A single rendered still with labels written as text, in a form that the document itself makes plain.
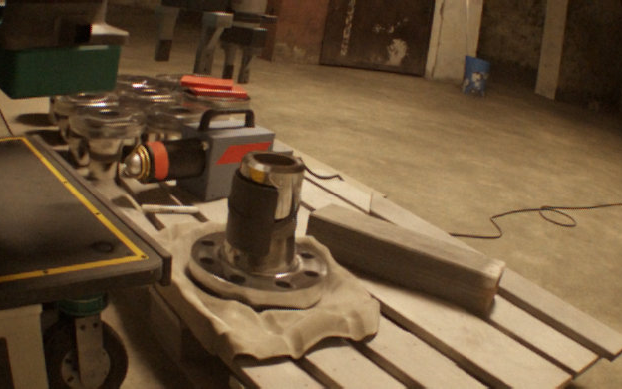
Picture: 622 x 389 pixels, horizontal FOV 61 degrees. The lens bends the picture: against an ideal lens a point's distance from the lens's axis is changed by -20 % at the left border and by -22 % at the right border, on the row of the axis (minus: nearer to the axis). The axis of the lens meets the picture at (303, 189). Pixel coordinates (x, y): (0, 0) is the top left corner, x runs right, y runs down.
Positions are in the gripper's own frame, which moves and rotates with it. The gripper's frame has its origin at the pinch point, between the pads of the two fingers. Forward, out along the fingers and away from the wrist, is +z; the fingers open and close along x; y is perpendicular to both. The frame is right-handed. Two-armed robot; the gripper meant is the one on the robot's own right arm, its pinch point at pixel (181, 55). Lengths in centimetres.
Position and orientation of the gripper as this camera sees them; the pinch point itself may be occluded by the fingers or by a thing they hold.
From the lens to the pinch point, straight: 103.7
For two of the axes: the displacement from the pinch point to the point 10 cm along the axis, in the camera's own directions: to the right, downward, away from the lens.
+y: -7.2, 1.0, -6.9
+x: 6.8, 3.4, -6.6
